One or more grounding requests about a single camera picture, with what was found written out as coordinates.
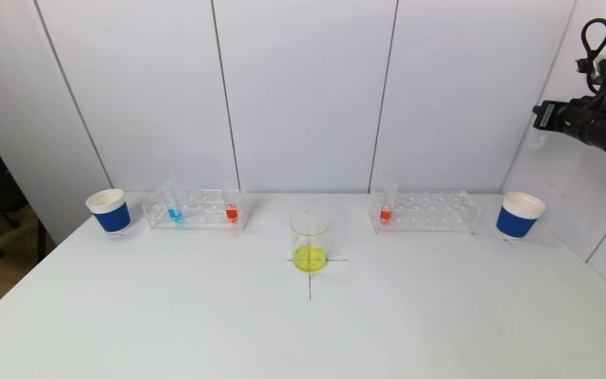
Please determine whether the test tube with yellow liquid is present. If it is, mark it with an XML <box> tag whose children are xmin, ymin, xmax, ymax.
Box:
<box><xmin>527</xmin><ymin>128</ymin><xmax>549</xmax><ymax>154</ymax></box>

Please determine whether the clear glass beaker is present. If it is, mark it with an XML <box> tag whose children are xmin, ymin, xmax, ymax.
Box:
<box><xmin>290</xmin><ymin>212</ymin><xmax>330</xmax><ymax>273</ymax></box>

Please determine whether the test tube with red liquid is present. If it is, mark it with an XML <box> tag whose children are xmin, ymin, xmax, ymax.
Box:
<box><xmin>224</xmin><ymin>184</ymin><xmax>239</xmax><ymax>224</ymax></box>
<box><xmin>379</xmin><ymin>183</ymin><xmax>398</xmax><ymax>225</ymax></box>

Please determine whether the clear acrylic test tube rack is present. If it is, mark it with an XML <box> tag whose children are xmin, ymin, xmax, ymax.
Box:
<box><xmin>143</xmin><ymin>189</ymin><xmax>248</xmax><ymax>231</ymax></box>
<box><xmin>369</xmin><ymin>191</ymin><xmax>482</xmax><ymax>234</ymax></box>

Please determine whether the test tube with blue liquid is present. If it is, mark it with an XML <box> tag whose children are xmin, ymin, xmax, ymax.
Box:
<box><xmin>162</xmin><ymin>182</ymin><xmax>183</xmax><ymax>223</ymax></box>

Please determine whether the blue and white paper cup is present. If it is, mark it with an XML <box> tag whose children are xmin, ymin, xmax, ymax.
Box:
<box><xmin>496</xmin><ymin>192</ymin><xmax>547</xmax><ymax>240</ymax></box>
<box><xmin>86</xmin><ymin>188</ymin><xmax>132</xmax><ymax>235</ymax></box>

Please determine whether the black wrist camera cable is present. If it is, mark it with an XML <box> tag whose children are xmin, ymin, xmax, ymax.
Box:
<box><xmin>581</xmin><ymin>18</ymin><xmax>606</xmax><ymax>95</ymax></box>

